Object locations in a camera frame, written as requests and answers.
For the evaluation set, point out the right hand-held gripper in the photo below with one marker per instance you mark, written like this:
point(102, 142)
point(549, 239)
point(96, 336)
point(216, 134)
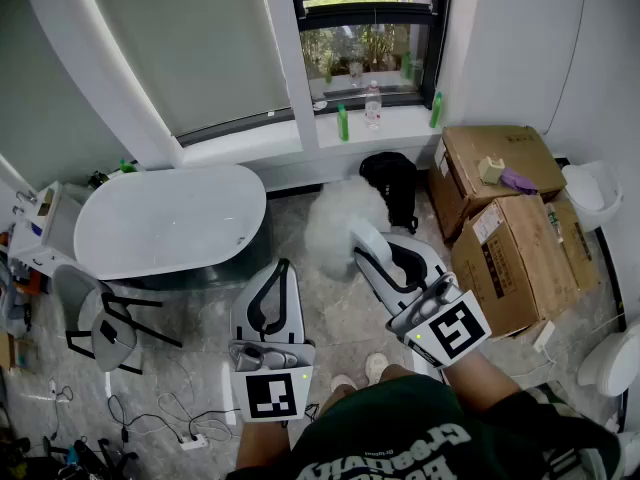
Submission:
point(450, 333)

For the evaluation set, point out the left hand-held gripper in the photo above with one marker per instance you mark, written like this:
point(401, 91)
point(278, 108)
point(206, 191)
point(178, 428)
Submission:
point(272, 393)

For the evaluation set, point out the white fluffy duster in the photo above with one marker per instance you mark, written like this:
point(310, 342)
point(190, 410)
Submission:
point(332, 218)

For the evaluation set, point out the white bathtub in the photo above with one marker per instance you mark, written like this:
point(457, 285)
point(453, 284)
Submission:
point(165, 218)

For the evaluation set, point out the person's left forearm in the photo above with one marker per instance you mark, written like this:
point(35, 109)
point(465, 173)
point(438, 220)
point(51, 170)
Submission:
point(262, 443)

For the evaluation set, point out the person's right forearm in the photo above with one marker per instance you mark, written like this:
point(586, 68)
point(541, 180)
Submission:
point(480, 383)

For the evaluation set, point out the black backpack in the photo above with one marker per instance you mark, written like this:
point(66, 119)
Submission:
point(390, 183)

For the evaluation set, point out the person's right white shoe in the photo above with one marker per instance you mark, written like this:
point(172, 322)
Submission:
point(376, 368)

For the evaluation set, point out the person's white shoe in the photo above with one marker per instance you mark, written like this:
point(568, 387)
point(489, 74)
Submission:
point(344, 383)
point(376, 368)

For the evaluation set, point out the person's right leg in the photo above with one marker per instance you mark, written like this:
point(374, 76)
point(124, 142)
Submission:
point(395, 374)

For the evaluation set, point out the person's leg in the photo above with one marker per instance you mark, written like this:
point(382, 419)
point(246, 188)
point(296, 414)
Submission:
point(395, 374)
point(337, 400)

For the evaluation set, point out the person's left white shoe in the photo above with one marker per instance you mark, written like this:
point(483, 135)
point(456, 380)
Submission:
point(344, 383)

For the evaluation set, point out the person's left leg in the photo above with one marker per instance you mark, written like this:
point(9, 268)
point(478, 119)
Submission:
point(337, 400)

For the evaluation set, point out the brown cardboard box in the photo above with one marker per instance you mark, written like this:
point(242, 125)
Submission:
point(505, 153)
point(520, 268)

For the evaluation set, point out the small beige holder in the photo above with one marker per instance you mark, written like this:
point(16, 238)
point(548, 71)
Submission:
point(490, 170)

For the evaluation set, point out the white power strip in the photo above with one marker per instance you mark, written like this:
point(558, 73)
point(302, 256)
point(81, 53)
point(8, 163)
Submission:
point(194, 441)

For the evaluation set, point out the purple cloth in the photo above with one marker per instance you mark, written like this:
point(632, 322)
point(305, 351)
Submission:
point(517, 180)

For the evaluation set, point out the white power adapter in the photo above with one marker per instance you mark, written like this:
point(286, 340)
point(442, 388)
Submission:
point(544, 337)

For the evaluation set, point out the dark green printed shirt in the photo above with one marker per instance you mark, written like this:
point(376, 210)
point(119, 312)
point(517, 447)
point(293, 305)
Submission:
point(400, 433)

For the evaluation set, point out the green plastic bottle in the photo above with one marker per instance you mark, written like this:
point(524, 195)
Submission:
point(436, 110)
point(343, 125)
point(127, 166)

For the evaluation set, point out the clear water bottle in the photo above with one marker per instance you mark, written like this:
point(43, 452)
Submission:
point(372, 108)

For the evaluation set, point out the small white dish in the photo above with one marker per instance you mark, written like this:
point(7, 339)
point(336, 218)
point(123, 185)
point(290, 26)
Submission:
point(320, 104)

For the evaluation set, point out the white trash bin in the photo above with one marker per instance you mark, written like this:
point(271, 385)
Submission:
point(592, 193)

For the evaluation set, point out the white vanity cabinet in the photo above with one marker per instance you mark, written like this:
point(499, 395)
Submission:
point(55, 223)

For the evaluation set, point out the black framed window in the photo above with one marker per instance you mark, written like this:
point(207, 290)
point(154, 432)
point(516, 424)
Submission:
point(370, 15)

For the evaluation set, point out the grey roller blind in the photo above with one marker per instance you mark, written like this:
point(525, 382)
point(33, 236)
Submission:
point(200, 43)

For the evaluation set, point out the grey chair with black frame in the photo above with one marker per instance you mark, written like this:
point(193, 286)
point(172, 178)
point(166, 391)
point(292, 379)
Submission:
point(112, 338)

